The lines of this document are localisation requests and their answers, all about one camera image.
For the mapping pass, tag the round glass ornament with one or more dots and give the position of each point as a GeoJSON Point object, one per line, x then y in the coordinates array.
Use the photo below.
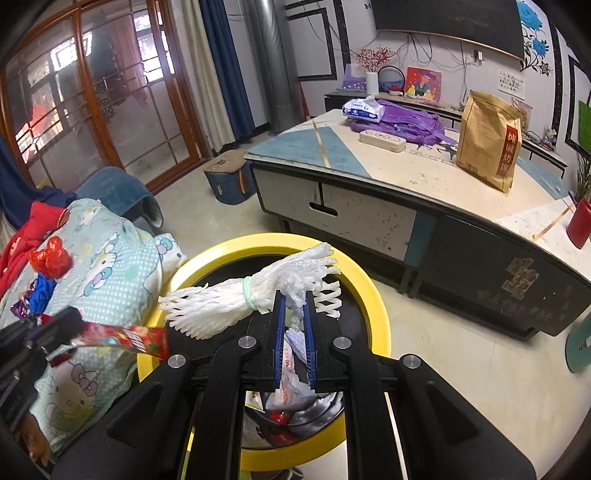
{"type": "Point", "coordinates": [392, 81]}

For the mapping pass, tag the purple box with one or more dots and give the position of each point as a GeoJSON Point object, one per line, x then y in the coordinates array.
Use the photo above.
{"type": "Point", "coordinates": [353, 78]}

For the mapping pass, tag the wooden glass sliding door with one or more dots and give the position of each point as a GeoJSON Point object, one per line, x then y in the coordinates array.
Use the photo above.
{"type": "Point", "coordinates": [115, 92]}

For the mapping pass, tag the green round disc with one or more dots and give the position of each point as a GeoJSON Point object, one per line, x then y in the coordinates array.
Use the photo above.
{"type": "Point", "coordinates": [581, 346]}

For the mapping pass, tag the blue and cream coffee table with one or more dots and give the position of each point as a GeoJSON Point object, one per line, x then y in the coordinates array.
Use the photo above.
{"type": "Point", "coordinates": [415, 175]}

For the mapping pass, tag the wall-mounted television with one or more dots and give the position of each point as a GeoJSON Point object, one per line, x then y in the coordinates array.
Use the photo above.
{"type": "Point", "coordinates": [448, 18]}

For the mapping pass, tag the dark blue storage box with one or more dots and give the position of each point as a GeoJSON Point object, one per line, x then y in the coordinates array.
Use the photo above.
{"type": "Point", "coordinates": [228, 180]}

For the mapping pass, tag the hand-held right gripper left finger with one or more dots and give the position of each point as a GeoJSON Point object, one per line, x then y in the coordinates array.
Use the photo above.
{"type": "Point", "coordinates": [277, 341]}

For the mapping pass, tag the tissue pack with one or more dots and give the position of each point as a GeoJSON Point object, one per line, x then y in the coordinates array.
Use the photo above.
{"type": "Point", "coordinates": [362, 110]}

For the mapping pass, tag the white foam net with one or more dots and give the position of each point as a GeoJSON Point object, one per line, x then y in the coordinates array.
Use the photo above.
{"type": "Point", "coordinates": [221, 295]}

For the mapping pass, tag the person's left hand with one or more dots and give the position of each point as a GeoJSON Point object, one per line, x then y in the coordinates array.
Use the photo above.
{"type": "Point", "coordinates": [32, 438]}

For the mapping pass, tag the yellow round bin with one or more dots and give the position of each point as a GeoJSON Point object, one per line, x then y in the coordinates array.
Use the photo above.
{"type": "Point", "coordinates": [369, 295]}

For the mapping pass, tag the blue plastic bag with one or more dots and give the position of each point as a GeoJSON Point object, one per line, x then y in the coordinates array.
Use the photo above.
{"type": "Point", "coordinates": [44, 293]}

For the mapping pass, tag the red flowered blanket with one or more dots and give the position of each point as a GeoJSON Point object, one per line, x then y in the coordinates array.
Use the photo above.
{"type": "Point", "coordinates": [32, 226]}

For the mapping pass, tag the blue curtain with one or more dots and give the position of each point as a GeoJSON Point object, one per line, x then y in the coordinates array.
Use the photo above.
{"type": "Point", "coordinates": [27, 175]}
{"type": "Point", "coordinates": [231, 69]}

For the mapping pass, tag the white paper note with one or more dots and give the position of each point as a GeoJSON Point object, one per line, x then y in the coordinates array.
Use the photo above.
{"type": "Point", "coordinates": [511, 83]}

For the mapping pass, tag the red flower pot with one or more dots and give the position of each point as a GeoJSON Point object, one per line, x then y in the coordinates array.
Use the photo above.
{"type": "Point", "coordinates": [579, 226]}

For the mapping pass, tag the colourful painting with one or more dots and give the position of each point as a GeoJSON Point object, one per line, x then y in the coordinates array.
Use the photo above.
{"type": "Point", "coordinates": [422, 83]}

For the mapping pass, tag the beige curtain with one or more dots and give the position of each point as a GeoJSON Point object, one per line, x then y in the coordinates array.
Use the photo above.
{"type": "Point", "coordinates": [207, 92]}

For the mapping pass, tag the red candy wrapper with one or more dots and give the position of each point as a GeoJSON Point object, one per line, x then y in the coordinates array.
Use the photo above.
{"type": "Point", "coordinates": [134, 339]}

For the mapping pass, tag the brown paper bag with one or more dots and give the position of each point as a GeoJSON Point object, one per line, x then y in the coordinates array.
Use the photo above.
{"type": "Point", "coordinates": [485, 143]}

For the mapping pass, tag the white plastic bag red print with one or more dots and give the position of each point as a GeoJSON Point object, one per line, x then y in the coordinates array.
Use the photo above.
{"type": "Point", "coordinates": [291, 397]}

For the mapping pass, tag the blue fabric cushion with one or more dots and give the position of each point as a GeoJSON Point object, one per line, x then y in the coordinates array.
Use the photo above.
{"type": "Point", "coordinates": [120, 189]}

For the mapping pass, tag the purple backpack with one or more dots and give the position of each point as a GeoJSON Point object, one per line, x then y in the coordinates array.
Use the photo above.
{"type": "Point", "coordinates": [411, 122]}

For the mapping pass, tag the purple candy wrapper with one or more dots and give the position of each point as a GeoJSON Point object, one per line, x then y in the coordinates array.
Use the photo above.
{"type": "Point", "coordinates": [22, 308]}

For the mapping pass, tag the cream power strip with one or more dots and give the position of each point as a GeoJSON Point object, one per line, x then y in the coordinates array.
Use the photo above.
{"type": "Point", "coordinates": [383, 140]}

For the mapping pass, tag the white vase with red branches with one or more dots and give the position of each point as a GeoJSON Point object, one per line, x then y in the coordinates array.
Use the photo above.
{"type": "Point", "coordinates": [371, 82]}

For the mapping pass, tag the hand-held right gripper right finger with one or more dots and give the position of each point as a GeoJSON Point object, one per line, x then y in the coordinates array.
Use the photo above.
{"type": "Point", "coordinates": [309, 346]}

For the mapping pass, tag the small snack package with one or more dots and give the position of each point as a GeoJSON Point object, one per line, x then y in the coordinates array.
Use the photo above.
{"type": "Point", "coordinates": [524, 115]}

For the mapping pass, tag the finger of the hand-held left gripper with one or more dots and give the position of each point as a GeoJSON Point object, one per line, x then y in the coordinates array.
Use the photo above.
{"type": "Point", "coordinates": [51, 357]}
{"type": "Point", "coordinates": [46, 330]}

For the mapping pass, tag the wall plug charger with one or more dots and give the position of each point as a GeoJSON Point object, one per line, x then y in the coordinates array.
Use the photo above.
{"type": "Point", "coordinates": [478, 55]}

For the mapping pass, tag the silver tower air conditioner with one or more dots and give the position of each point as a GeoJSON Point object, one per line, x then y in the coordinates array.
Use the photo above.
{"type": "Point", "coordinates": [277, 69]}

